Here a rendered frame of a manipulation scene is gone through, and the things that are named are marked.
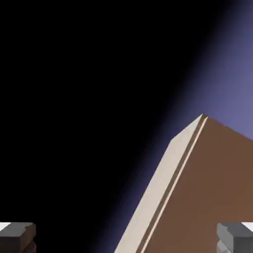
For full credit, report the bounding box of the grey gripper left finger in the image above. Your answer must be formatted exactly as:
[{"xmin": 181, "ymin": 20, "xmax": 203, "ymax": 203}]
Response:
[{"xmin": 0, "ymin": 221, "xmax": 37, "ymax": 253}]

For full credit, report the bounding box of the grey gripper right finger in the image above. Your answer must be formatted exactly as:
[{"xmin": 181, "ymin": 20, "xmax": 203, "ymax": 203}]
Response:
[{"xmin": 216, "ymin": 221, "xmax": 253, "ymax": 253}]

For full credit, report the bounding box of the brown wooden cabinet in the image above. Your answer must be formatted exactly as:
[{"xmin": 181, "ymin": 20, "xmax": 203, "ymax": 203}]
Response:
[{"xmin": 114, "ymin": 113, "xmax": 253, "ymax": 253}]

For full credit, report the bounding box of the beige drawer front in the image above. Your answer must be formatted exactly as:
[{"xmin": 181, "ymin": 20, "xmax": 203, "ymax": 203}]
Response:
[{"xmin": 114, "ymin": 113, "xmax": 204, "ymax": 253}]

